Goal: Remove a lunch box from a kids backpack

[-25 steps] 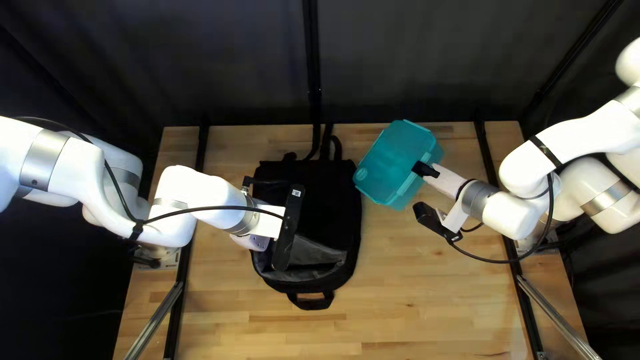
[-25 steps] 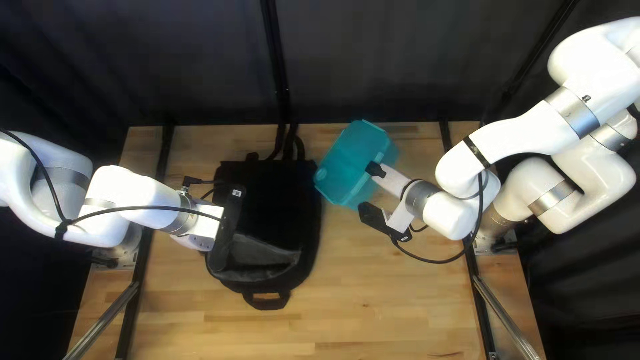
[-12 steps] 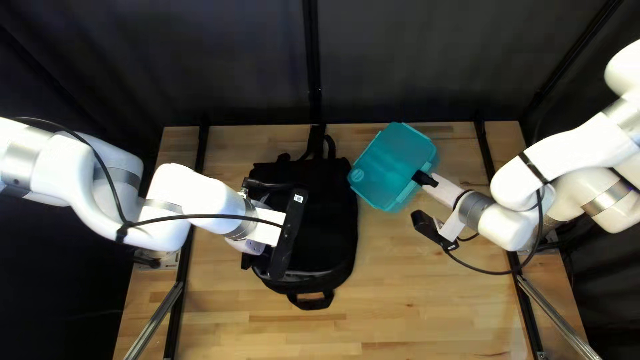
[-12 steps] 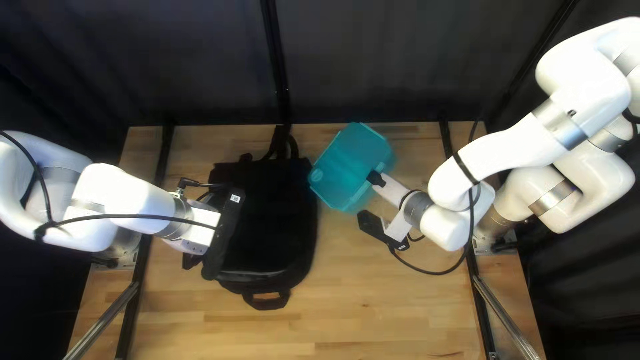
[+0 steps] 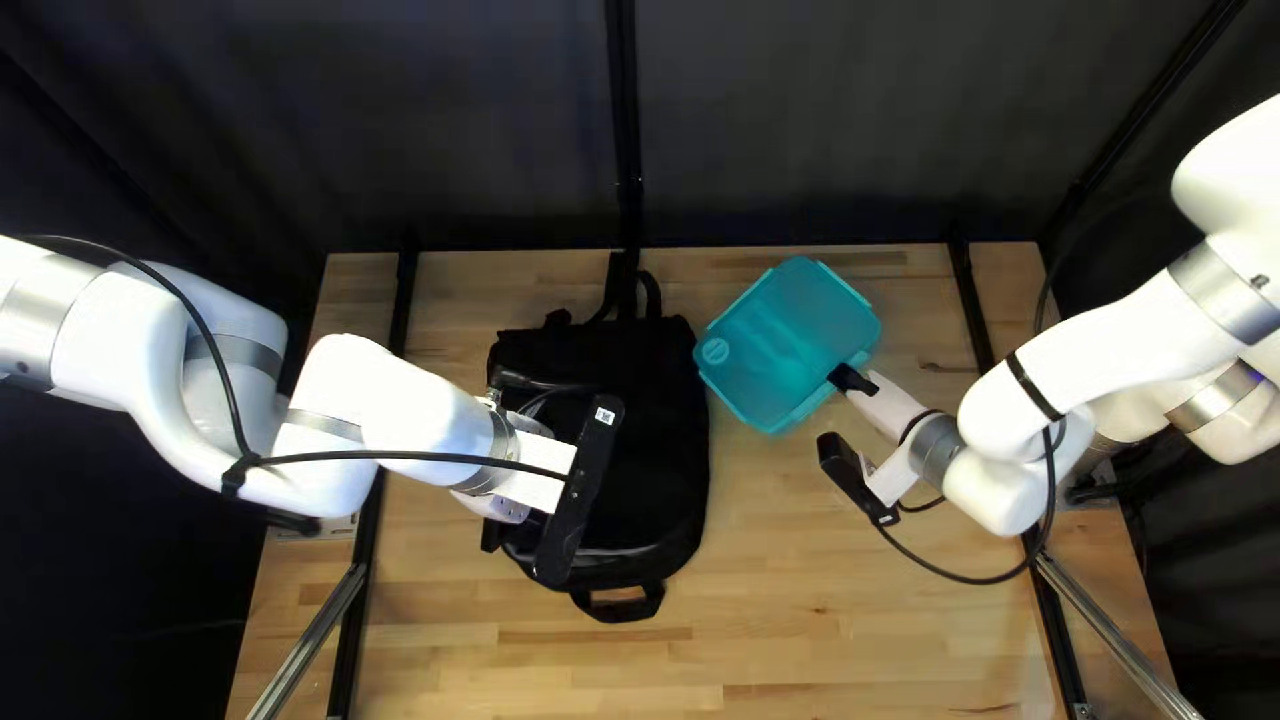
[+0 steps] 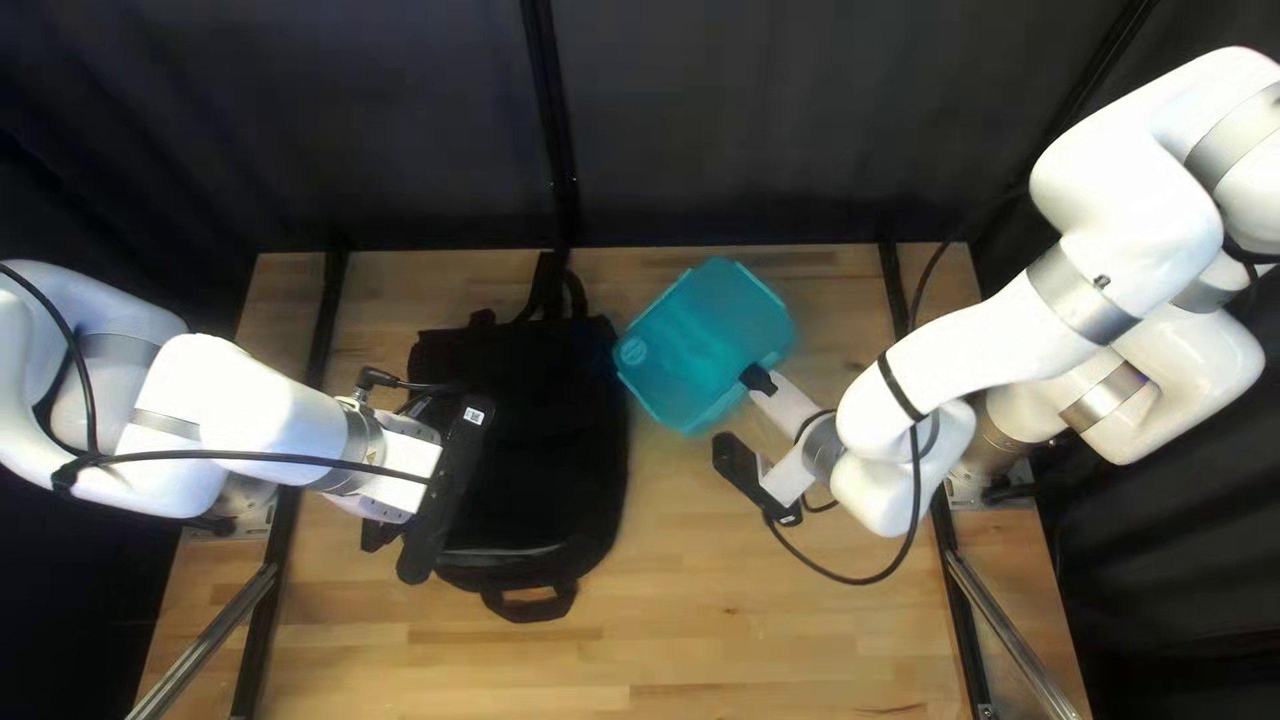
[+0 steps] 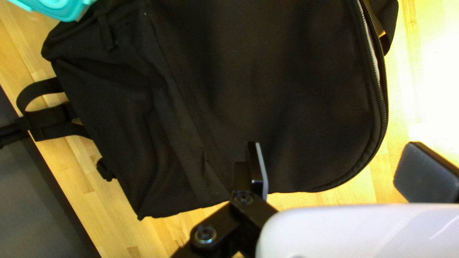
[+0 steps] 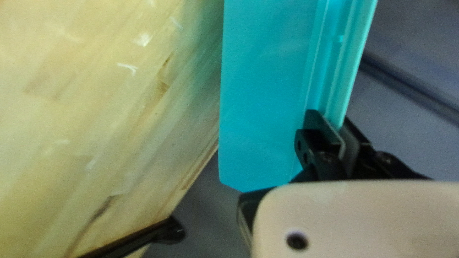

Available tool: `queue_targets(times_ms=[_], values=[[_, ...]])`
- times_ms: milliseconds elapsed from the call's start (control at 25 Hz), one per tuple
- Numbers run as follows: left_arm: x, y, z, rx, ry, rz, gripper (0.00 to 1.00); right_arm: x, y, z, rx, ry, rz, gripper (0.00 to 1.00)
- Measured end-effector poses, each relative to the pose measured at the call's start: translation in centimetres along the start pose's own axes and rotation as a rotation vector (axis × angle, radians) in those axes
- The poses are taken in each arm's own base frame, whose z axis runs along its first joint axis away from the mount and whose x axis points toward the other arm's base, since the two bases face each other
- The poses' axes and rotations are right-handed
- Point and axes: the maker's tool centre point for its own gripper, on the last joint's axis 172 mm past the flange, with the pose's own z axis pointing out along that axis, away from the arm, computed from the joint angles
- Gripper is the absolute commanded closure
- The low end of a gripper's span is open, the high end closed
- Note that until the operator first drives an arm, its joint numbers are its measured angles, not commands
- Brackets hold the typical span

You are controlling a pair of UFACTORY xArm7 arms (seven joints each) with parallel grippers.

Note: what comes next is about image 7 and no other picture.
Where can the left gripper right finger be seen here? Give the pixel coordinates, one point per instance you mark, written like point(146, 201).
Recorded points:
point(426, 175)

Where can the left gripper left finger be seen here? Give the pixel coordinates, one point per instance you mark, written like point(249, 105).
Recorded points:
point(247, 211)

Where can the black backpack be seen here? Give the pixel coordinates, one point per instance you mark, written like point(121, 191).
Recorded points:
point(233, 79)

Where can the translucent teal lunch box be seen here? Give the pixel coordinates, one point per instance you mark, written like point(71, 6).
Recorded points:
point(57, 9)

